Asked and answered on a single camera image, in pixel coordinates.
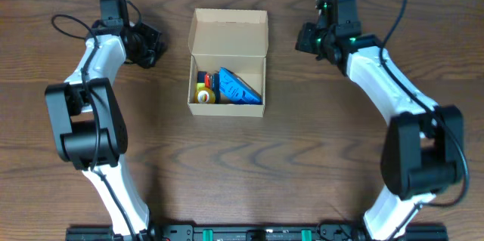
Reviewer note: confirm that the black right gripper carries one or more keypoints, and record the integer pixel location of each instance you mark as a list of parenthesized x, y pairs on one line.
[(302, 41)]

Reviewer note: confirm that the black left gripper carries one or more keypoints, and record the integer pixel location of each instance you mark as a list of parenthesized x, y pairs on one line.
[(144, 58)]

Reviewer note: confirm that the yellow blue highlighter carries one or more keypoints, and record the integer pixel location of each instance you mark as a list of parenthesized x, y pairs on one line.
[(201, 80)]

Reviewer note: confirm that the red black stapler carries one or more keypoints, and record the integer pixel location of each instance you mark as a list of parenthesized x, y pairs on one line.
[(211, 81)]

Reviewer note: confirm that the yellow tape roll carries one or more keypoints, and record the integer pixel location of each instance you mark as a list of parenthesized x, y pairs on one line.
[(204, 95)]

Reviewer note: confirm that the brown cardboard box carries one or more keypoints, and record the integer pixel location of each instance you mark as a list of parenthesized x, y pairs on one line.
[(233, 39)]

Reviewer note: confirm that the blue hole punch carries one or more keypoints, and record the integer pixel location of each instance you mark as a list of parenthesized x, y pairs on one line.
[(236, 90)]

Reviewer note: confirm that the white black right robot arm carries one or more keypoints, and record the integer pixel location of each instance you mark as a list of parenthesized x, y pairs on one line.
[(422, 152)]

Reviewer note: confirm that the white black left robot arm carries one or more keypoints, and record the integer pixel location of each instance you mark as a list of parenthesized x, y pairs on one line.
[(89, 129)]

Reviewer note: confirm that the black mounting rail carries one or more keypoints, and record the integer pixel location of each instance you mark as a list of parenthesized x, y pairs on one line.
[(186, 232)]

